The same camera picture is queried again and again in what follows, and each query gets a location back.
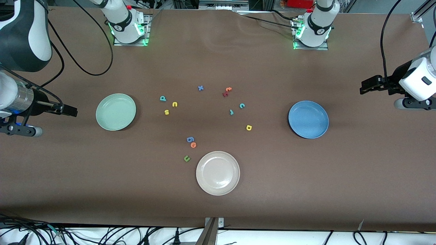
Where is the light green plate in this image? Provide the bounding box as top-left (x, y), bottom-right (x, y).
top-left (96, 93), bottom-right (137, 131)

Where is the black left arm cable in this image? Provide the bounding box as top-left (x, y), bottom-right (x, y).
top-left (380, 0), bottom-right (411, 85)

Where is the aluminium frame corner profile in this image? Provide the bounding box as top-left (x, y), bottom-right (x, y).
top-left (410, 0), bottom-right (436, 23)

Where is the blue plate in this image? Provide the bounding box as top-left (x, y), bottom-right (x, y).
top-left (288, 100), bottom-right (329, 139)

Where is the aluminium table edge bracket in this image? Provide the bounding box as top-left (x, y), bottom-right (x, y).
top-left (195, 217), bottom-right (225, 245)

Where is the grey equipment box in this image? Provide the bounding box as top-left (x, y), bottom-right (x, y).
top-left (199, 0), bottom-right (250, 11)

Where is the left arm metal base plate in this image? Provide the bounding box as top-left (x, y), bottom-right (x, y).
top-left (291, 17), bottom-right (329, 51)

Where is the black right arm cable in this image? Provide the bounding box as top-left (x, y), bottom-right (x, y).
top-left (34, 0), bottom-right (114, 106)

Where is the black floor cable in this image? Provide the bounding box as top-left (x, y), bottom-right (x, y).
top-left (0, 216), bottom-right (68, 245)
top-left (99, 226), bottom-right (164, 245)
top-left (353, 231), bottom-right (389, 245)

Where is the black base power cable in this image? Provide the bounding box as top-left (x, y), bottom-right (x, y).
top-left (238, 14), bottom-right (297, 29)
top-left (271, 10), bottom-right (297, 21)

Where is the brown table cover sheet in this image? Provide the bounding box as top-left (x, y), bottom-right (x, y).
top-left (0, 5), bottom-right (436, 232)

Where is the red box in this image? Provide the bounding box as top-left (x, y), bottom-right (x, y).
top-left (287, 0), bottom-right (314, 9)

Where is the beige plate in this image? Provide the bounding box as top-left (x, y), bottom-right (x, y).
top-left (196, 151), bottom-right (240, 196)

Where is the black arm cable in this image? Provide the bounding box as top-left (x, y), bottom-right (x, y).
top-left (380, 0), bottom-right (411, 85)
top-left (34, 0), bottom-right (114, 106)

